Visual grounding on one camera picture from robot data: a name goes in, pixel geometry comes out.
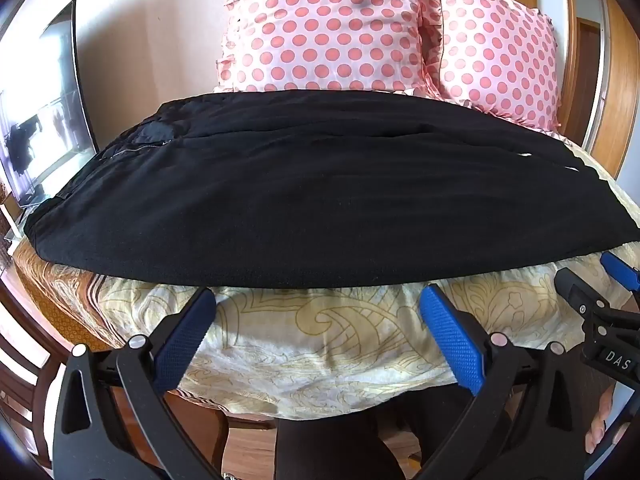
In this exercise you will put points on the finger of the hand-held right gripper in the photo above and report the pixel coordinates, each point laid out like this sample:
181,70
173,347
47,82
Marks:
575,287
619,266

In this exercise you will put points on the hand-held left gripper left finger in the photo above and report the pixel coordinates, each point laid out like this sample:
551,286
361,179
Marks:
185,340

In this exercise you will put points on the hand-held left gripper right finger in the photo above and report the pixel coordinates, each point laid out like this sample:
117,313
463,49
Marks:
450,340

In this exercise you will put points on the black pants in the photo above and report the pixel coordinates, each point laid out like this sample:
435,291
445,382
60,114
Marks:
300,200

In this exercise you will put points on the person's right hand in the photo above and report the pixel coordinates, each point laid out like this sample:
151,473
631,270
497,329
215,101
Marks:
600,420

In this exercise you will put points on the yellow patterned bedspread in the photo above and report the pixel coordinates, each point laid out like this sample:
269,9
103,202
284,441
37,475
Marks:
325,340

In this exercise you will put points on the person's dark clothed legs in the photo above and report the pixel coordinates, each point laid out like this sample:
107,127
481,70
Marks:
340,440

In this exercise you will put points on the wooden chair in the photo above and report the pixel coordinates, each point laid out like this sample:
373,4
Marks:
20,385

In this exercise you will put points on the wooden door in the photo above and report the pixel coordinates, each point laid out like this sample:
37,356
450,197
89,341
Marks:
620,85

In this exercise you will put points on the pink polka dot pillow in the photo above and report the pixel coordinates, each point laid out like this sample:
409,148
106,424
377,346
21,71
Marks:
325,25
500,60

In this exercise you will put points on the flat screen television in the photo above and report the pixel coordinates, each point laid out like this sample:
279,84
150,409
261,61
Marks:
45,110

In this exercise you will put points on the wooden bed frame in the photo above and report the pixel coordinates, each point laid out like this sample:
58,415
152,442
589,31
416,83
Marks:
240,427

